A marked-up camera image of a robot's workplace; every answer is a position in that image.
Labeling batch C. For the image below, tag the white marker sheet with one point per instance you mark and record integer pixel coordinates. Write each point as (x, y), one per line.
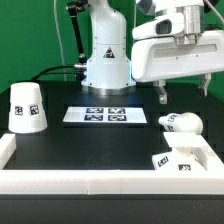
(105, 115)

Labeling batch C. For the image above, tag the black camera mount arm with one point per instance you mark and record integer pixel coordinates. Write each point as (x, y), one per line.
(73, 9)

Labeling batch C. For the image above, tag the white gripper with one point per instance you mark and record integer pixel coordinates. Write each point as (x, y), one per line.
(157, 56)

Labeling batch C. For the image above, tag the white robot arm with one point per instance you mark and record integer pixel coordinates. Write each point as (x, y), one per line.
(109, 69)

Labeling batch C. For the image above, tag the white lamp bulb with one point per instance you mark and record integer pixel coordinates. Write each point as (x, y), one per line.
(185, 122)

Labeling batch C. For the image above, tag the white lamp base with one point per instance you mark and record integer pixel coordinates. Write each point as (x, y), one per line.
(180, 157)

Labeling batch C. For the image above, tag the white lamp shade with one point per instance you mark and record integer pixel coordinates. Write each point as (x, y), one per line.
(26, 113)

